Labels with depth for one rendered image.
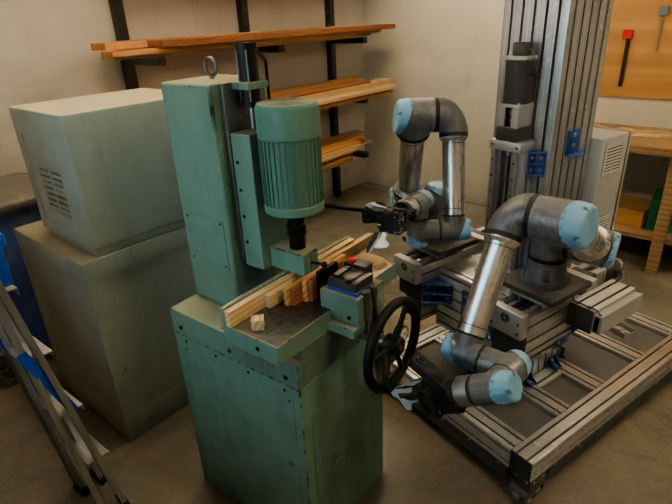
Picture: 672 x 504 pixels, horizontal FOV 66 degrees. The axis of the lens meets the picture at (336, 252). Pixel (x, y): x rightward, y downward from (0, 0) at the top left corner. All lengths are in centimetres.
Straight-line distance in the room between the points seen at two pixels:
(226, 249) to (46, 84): 214
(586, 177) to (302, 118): 120
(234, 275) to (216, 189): 28
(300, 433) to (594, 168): 142
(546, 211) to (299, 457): 102
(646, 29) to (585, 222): 313
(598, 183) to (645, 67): 230
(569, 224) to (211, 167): 98
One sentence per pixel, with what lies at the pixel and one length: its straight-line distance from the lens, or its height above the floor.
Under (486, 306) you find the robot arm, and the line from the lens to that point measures 138.
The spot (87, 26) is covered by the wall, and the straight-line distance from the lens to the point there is 367.
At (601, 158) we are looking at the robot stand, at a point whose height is 116.
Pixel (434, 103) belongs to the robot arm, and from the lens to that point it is 179.
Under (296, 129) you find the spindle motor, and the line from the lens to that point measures 138.
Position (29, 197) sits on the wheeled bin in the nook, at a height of 94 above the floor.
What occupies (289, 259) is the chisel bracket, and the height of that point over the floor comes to 101.
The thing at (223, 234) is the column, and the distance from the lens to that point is 163.
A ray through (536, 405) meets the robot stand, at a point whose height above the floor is 21.
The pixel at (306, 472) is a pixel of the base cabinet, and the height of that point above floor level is 39.
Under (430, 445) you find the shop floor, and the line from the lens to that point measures 237.
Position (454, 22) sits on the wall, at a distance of 491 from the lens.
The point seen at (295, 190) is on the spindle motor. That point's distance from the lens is 142.
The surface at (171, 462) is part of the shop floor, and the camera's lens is 243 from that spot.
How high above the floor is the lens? 168
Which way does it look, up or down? 25 degrees down
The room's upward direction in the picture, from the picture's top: 3 degrees counter-clockwise
